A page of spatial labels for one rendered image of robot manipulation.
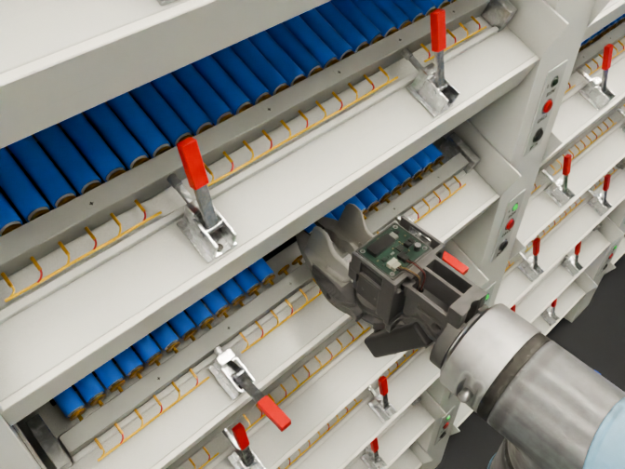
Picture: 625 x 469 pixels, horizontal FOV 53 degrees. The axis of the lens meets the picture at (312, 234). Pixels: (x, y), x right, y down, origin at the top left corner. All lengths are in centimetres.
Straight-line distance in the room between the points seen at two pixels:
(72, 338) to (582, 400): 38
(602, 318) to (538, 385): 152
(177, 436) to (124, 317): 20
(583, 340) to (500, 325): 143
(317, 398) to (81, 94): 59
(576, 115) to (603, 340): 108
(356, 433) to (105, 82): 81
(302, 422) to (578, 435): 41
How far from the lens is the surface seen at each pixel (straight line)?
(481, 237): 92
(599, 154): 131
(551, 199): 117
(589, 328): 201
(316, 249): 63
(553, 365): 55
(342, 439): 106
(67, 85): 34
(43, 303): 47
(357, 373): 88
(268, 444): 83
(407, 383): 112
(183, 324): 63
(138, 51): 35
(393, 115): 60
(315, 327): 68
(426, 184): 78
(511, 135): 81
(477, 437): 172
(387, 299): 57
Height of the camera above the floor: 150
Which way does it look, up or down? 46 degrees down
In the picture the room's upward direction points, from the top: straight up
